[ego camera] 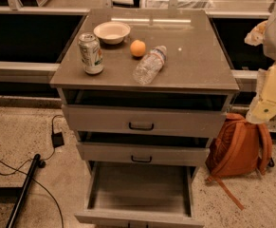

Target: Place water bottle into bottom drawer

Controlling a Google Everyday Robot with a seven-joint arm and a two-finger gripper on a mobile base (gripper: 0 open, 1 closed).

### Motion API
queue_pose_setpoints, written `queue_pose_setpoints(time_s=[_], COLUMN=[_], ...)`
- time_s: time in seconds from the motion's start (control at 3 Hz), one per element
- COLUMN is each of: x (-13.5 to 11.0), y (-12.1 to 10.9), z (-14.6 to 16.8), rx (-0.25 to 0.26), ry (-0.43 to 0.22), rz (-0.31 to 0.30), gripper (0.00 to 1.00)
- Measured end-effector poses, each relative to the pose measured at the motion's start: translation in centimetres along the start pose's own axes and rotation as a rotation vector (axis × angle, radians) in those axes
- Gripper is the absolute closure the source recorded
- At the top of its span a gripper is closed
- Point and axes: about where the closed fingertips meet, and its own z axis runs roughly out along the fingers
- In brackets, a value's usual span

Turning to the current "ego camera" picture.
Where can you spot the orange fruit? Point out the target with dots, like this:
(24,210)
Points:
(138,48)

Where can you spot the white green soda can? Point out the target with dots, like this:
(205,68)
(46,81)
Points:
(90,50)

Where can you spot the top drawer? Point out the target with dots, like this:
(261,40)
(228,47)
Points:
(147,113)

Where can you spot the metal railing frame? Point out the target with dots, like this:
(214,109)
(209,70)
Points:
(26,27)

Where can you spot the black power adapter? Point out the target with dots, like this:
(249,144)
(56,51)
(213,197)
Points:
(57,139)

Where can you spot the white bowl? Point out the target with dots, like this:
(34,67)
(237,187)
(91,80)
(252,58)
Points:
(112,32)

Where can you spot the bottom drawer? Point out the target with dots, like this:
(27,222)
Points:
(131,195)

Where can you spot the orange backpack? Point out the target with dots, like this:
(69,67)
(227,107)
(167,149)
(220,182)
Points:
(240,148)

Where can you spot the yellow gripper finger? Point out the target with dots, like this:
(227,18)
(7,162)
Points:
(256,36)
(260,111)

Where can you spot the middle drawer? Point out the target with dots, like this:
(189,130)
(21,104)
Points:
(145,149)

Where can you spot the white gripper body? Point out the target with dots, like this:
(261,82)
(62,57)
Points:
(266,82)

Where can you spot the black pole on floor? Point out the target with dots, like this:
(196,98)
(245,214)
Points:
(23,191)

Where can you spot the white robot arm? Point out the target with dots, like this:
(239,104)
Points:
(269,44)

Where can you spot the grey drawer cabinet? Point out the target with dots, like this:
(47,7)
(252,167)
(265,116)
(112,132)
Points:
(195,62)

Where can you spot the clear plastic water bottle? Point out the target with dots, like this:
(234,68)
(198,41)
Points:
(150,65)

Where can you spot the drawer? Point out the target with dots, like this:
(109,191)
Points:
(145,149)
(147,113)
(131,195)

